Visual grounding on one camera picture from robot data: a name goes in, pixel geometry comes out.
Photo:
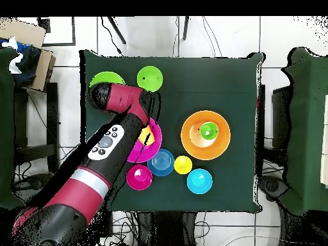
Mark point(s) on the small light blue bowl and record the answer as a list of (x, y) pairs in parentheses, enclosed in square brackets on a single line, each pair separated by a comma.
[(199, 181)]

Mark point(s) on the large pink bowl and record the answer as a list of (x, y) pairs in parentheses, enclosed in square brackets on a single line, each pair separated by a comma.
[(157, 143)]

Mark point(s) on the ridged green cup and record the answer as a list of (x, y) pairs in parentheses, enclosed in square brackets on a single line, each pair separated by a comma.
[(209, 130)]

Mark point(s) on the small red bowl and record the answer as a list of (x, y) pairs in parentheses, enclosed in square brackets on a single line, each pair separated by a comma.
[(139, 179)]

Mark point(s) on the smooth yellow cup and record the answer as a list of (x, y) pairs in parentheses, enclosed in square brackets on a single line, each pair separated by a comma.
[(183, 164)]

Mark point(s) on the ridged yellow cup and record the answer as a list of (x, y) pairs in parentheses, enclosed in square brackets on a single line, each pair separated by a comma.
[(151, 137)]

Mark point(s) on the black cabinet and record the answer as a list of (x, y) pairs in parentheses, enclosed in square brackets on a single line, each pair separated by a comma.
[(280, 115)]

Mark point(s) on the black stool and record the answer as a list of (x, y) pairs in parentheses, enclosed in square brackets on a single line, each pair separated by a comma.
[(52, 128)]

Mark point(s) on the black frame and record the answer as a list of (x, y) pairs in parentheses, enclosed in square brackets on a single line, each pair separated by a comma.
[(73, 30)]

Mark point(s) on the blue and black bag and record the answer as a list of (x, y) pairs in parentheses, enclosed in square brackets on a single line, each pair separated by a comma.
[(28, 66)]

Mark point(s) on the black tripod leg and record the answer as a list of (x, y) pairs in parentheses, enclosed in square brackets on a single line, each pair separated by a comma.
[(185, 28), (116, 30)]

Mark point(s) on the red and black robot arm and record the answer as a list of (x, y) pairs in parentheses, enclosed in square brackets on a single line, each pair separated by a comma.
[(120, 97)]

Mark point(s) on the large orange bowl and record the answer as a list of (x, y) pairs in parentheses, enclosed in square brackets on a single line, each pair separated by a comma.
[(220, 148)]

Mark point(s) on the large green bowl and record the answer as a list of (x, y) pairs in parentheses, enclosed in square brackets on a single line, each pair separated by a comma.
[(107, 77)]

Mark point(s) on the dark green tablecloth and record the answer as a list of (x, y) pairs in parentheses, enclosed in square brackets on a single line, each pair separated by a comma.
[(305, 128), (230, 77), (6, 128)]

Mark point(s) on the dark blue bowl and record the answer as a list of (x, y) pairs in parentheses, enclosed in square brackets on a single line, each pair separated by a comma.
[(161, 162)]

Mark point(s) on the cardboard box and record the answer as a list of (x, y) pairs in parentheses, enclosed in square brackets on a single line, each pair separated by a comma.
[(25, 30)]

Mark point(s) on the small green bowl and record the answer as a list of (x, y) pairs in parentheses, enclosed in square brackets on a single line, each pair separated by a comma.
[(150, 79)]

